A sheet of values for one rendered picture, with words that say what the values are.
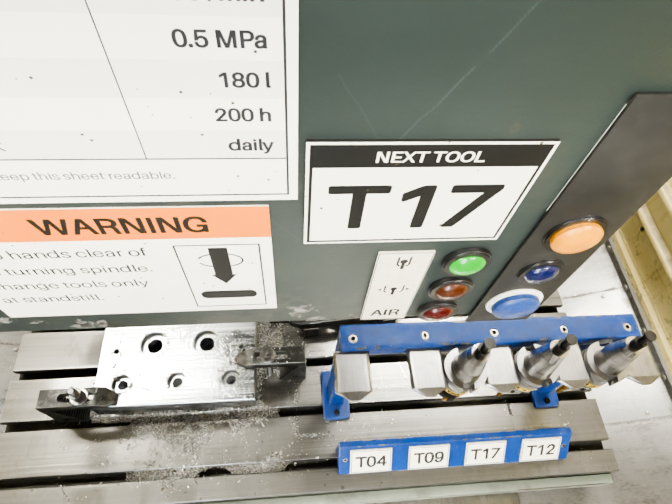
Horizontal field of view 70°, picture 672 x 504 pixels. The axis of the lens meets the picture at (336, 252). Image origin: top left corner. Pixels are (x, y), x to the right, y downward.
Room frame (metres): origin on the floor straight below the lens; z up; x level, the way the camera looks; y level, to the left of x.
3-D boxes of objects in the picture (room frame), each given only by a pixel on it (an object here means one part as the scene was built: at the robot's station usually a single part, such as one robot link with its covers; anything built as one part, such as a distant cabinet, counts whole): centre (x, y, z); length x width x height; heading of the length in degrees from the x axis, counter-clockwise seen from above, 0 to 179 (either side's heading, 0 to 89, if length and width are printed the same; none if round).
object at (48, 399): (0.17, 0.42, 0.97); 0.13 x 0.03 x 0.15; 101
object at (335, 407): (0.27, -0.04, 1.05); 0.10 x 0.05 x 0.30; 11
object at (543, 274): (0.15, -0.12, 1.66); 0.02 x 0.01 x 0.02; 101
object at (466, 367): (0.25, -0.21, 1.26); 0.04 x 0.04 x 0.07
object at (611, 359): (0.29, -0.43, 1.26); 0.04 x 0.04 x 0.07
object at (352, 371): (0.22, -0.05, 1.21); 0.07 x 0.05 x 0.01; 11
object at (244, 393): (0.30, 0.28, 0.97); 0.29 x 0.23 x 0.05; 101
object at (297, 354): (0.30, 0.09, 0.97); 0.13 x 0.03 x 0.15; 101
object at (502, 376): (0.26, -0.26, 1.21); 0.07 x 0.05 x 0.01; 11
